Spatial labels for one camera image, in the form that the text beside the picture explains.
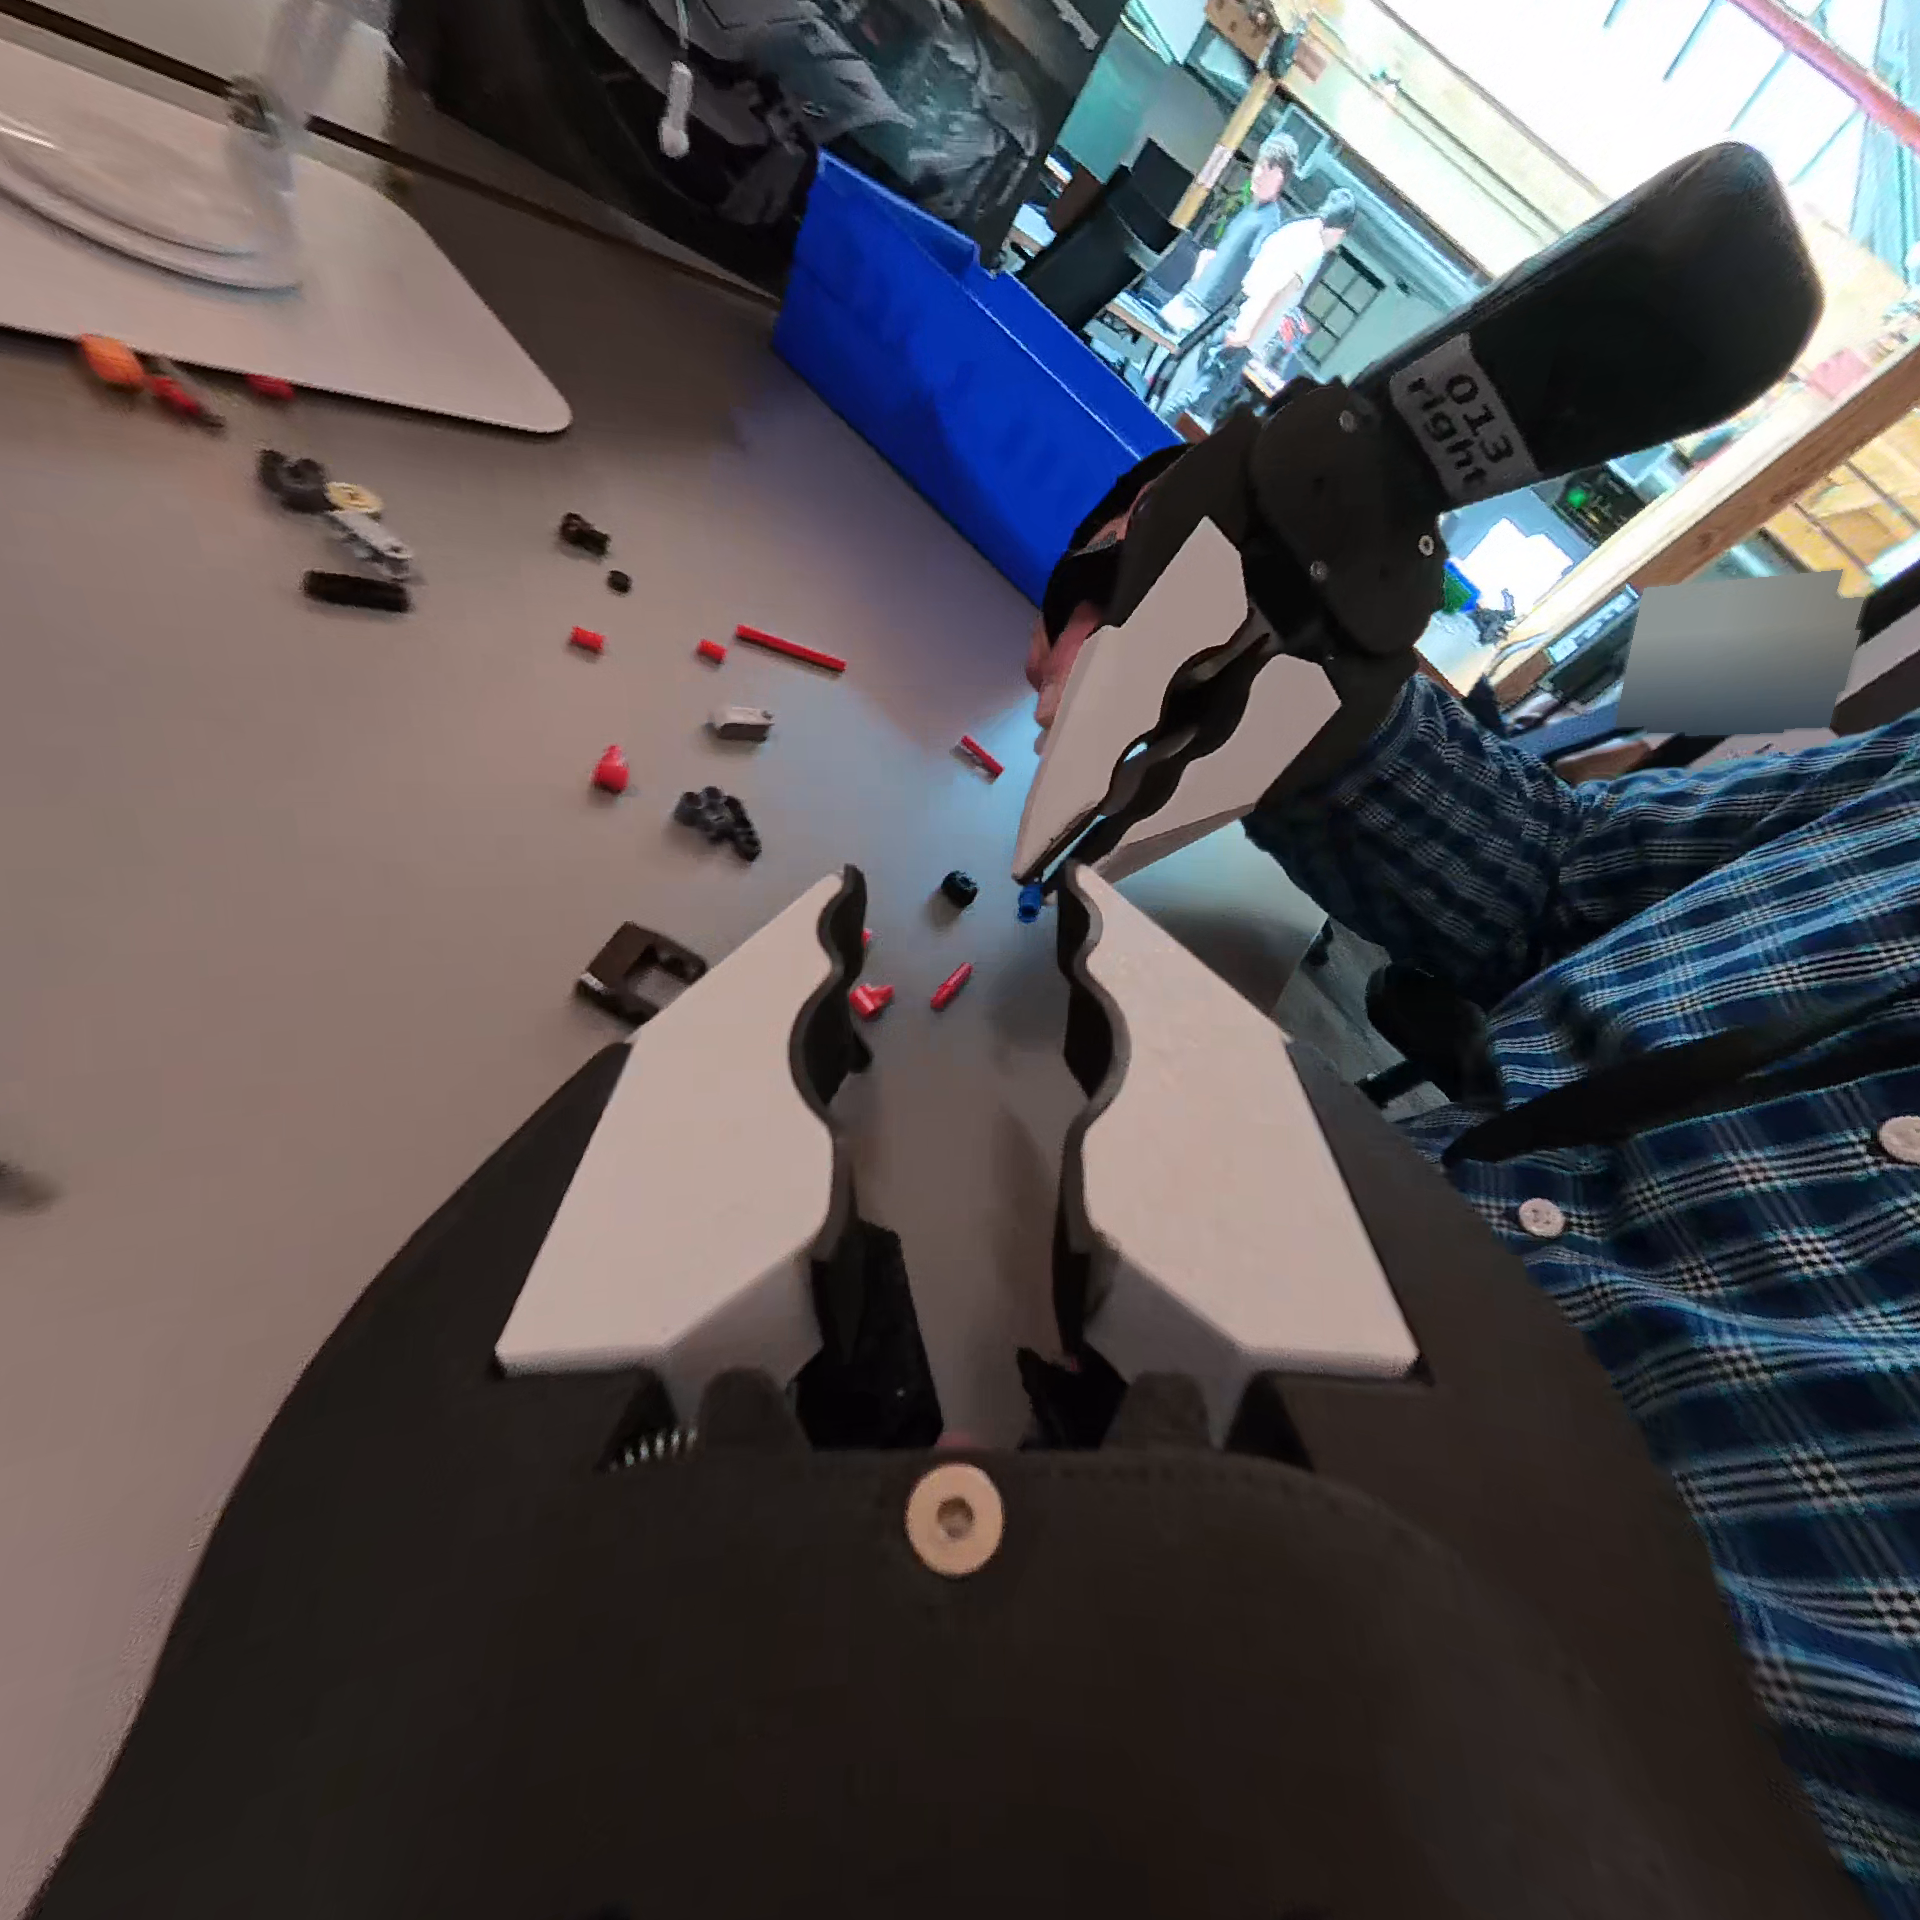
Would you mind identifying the blue plastic storage bin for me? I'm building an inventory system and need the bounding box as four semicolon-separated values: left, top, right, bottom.
770;150;1190;611

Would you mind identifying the black shoulder strap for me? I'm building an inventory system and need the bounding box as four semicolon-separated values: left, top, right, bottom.
1441;1020;1920;1168

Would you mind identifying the white book stand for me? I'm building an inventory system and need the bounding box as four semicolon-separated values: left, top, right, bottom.
0;0;576;438

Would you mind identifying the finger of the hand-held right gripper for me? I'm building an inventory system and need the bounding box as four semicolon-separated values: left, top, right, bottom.
1011;517;1257;887
1083;643;1348;880

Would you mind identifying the black office chair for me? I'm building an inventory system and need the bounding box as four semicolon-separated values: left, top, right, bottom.
1021;142;1194;336

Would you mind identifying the person's right hand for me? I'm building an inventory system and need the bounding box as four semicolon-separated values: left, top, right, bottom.
1026;611;1105;751

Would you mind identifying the black lego set box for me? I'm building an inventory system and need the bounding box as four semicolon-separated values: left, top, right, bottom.
390;0;1131;290

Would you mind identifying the person's right forearm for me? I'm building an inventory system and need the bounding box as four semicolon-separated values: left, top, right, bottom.
1244;674;1623;1021

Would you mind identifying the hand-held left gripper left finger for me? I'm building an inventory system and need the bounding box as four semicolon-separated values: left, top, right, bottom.
494;864;876;1419

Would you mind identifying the black lego frame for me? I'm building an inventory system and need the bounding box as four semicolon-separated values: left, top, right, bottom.
573;918;712;1031

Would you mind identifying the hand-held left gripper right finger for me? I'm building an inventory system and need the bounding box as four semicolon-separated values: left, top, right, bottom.
1050;864;1422;1442

